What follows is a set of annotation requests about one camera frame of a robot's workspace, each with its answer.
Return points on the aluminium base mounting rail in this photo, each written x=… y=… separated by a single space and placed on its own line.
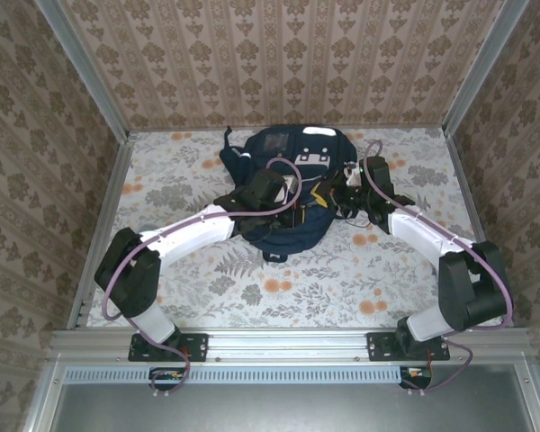
x=288 y=344

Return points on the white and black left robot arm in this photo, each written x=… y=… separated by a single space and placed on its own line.
x=193 y=229

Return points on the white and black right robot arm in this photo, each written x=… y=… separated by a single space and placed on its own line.
x=423 y=234

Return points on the aluminium side frame rail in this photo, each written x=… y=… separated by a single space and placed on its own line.
x=112 y=193
x=464 y=180

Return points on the navy blue backpack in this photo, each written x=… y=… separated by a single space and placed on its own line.
x=256 y=157

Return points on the floral table cloth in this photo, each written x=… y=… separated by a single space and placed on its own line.
x=297 y=297

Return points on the aluminium frame post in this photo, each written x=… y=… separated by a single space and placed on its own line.
x=84 y=67
x=483 y=67

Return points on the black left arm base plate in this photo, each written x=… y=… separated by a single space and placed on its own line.
x=198 y=346

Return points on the grey metal panel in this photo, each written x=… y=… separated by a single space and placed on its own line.
x=274 y=409

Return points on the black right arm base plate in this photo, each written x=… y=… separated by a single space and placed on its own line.
x=378 y=346

